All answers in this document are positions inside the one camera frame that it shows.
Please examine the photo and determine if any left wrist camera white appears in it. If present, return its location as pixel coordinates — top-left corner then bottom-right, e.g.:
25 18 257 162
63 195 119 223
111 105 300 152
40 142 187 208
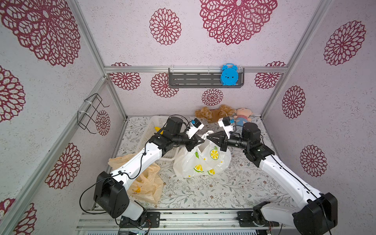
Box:
186 118 204 139

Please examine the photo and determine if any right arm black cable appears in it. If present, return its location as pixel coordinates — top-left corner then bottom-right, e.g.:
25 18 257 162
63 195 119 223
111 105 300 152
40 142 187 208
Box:
270 154 333 235

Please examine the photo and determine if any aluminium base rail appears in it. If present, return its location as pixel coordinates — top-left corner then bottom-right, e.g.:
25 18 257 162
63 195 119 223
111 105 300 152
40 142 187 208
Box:
75 209 294 234

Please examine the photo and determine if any brown teddy bear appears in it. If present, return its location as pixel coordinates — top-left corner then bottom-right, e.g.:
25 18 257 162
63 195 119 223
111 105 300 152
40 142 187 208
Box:
195 104 236 123

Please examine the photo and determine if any black wire wall rack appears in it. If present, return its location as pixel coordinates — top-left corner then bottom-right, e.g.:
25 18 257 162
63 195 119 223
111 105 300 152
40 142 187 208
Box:
76 93 111 135

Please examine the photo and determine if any pink doll blue outfit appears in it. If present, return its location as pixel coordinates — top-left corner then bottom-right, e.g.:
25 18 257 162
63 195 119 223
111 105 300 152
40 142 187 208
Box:
234 108 253 126

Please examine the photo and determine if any white perforated plastic basket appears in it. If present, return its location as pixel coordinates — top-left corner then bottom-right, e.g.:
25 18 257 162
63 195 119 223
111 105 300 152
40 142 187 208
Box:
136 116 179 162

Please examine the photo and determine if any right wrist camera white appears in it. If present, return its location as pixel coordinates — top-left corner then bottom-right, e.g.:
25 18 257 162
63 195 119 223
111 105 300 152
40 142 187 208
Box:
218 117 236 139

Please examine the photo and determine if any orange-yellow banana bunch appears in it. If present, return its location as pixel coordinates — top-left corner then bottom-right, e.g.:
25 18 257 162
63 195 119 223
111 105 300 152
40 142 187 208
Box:
154 127 164 135

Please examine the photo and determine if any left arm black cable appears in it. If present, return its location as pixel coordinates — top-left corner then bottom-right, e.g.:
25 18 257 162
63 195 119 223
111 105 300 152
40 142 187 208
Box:
78 140 147 215

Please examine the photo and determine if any beige plastic bag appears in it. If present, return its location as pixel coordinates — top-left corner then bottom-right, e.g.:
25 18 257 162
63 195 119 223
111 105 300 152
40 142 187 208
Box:
107 153 165 205

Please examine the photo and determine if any white plastic bag lemon print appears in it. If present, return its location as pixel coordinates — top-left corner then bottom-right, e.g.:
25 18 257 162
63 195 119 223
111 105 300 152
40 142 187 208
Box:
173 130 232 178

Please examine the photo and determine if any grey wall shelf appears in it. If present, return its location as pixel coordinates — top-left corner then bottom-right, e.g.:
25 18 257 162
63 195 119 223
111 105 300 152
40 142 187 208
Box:
168 69 244 89

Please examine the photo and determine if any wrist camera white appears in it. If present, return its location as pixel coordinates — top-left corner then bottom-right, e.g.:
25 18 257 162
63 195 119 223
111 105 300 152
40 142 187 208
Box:
218 117 236 139
186 118 204 139

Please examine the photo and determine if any blue alarm clock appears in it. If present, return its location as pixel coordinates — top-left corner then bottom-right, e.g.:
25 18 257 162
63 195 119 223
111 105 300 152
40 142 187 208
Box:
220 64 239 86

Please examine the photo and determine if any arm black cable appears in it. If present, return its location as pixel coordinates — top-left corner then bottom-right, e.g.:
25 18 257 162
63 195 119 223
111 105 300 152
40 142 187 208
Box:
78 140 147 215
270 154 333 235

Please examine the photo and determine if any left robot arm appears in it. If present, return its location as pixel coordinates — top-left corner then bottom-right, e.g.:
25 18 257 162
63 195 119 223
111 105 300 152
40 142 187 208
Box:
94 115 204 224

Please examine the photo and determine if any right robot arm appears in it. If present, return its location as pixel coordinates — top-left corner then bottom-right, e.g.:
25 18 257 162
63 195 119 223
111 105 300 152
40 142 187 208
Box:
207 122 338 235

